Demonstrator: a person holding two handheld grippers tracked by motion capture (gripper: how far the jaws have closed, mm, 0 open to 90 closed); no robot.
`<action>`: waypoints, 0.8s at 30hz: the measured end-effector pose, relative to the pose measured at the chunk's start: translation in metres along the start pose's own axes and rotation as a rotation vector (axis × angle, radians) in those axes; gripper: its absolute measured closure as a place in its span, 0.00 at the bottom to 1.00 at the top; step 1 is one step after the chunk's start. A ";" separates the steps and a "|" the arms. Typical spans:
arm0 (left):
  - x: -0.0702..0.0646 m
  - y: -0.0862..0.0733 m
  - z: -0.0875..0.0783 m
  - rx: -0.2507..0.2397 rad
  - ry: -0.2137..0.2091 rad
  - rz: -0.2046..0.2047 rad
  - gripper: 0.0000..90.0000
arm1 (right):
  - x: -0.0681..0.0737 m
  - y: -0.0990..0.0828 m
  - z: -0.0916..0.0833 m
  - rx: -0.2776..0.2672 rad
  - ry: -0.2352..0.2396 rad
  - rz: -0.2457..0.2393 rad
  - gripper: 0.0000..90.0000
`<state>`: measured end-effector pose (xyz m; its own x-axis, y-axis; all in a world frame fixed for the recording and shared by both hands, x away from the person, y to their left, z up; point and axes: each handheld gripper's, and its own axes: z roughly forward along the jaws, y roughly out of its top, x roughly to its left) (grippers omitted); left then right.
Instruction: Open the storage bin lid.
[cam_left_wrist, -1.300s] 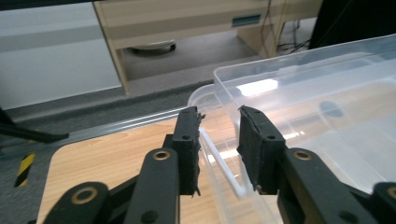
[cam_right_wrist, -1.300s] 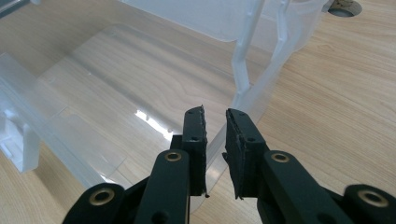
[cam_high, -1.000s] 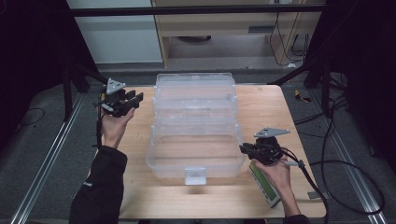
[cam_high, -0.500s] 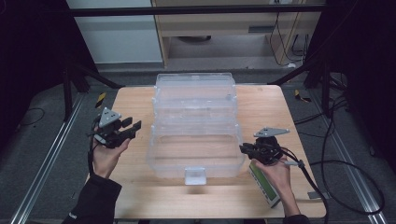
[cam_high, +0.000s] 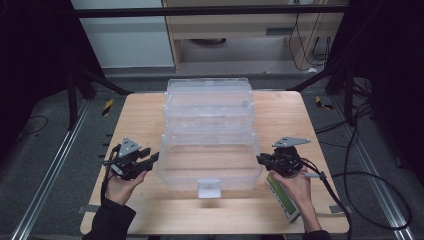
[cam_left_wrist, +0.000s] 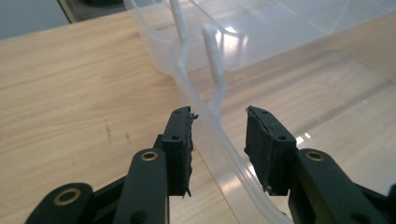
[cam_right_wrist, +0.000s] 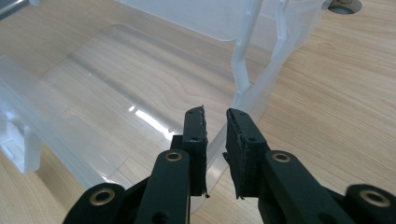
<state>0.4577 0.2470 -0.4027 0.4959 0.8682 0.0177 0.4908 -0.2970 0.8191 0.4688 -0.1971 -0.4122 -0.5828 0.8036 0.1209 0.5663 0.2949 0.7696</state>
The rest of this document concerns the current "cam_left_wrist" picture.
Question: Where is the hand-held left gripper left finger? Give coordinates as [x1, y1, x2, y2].
[153, 105, 199, 199]

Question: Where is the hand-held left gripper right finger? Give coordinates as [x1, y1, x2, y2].
[244, 105, 298, 197]

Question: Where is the clear plastic storage box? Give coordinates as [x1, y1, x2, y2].
[122, 0, 396, 224]

